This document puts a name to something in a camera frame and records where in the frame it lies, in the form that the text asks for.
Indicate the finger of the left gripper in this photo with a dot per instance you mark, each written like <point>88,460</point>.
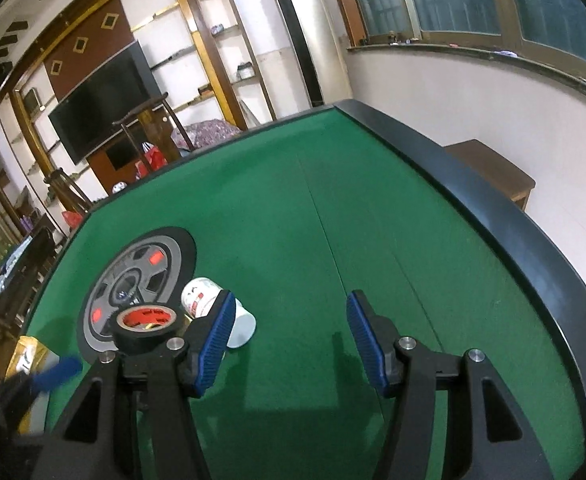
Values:
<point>21,390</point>

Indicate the red plastic bag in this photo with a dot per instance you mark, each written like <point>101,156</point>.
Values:
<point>153,160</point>

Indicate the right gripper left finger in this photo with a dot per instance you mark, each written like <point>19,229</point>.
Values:
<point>96,436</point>

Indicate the round grey control panel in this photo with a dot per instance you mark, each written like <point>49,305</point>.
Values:
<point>152,269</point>

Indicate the black flat television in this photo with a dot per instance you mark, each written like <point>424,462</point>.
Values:
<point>84,119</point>

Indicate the brown wooden side table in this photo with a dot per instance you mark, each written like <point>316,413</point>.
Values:
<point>495,169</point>

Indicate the gold-rimmed storage box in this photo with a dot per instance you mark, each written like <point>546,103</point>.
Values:
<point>31,358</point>

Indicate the wooden tv cabinet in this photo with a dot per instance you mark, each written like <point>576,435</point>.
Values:
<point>116,161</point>

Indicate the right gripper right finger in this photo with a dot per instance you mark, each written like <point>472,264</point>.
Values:
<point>487,434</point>

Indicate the white standing air conditioner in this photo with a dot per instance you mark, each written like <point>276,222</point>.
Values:
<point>316,49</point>

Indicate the dark wooden chair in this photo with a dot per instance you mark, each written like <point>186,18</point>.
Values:
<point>157,120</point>

